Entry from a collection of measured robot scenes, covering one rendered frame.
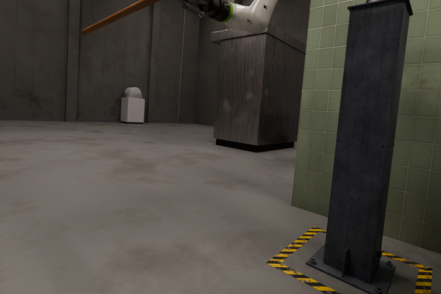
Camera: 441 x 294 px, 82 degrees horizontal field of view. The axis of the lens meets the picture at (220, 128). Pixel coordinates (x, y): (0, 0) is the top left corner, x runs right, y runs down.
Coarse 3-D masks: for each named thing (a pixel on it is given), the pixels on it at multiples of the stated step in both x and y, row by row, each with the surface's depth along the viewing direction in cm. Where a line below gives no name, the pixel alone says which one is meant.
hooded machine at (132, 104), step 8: (128, 88) 922; (136, 88) 910; (128, 96) 898; (136, 96) 913; (128, 104) 890; (136, 104) 912; (128, 112) 892; (136, 112) 915; (128, 120) 895; (136, 120) 918
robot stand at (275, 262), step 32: (384, 0) 104; (352, 32) 113; (384, 32) 105; (352, 64) 113; (384, 64) 105; (352, 96) 113; (384, 96) 105; (352, 128) 113; (384, 128) 105; (352, 160) 113; (384, 160) 105; (352, 192) 113; (384, 192) 111; (352, 224) 113; (288, 256) 127; (320, 256) 127; (352, 256) 113; (320, 288) 104; (384, 288) 106; (416, 288) 109
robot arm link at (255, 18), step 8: (256, 0) 107; (264, 0) 106; (272, 0) 106; (248, 8) 109; (256, 8) 106; (264, 8) 106; (272, 8) 108; (240, 16) 110; (248, 16) 107; (256, 16) 105; (264, 16) 106; (240, 24) 112; (248, 24) 108; (256, 24) 107; (264, 24) 108; (256, 32) 110
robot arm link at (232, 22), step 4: (232, 4) 111; (236, 4) 114; (232, 8) 110; (236, 8) 112; (240, 8) 111; (232, 12) 110; (236, 12) 111; (228, 16) 110; (232, 16) 112; (236, 16) 111; (224, 20) 112; (228, 20) 112; (232, 20) 113; (236, 20) 112; (224, 24) 117; (228, 24) 115; (232, 24) 115; (236, 24) 113; (232, 28) 118; (236, 28) 116; (240, 28) 114
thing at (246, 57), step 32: (224, 32) 491; (224, 64) 496; (256, 64) 449; (288, 64) 506; (224, 96) 496; (256, 96) 449; (288, 96) 520; (224, 128) 496; (256, 128) 449; (288, 128) 535
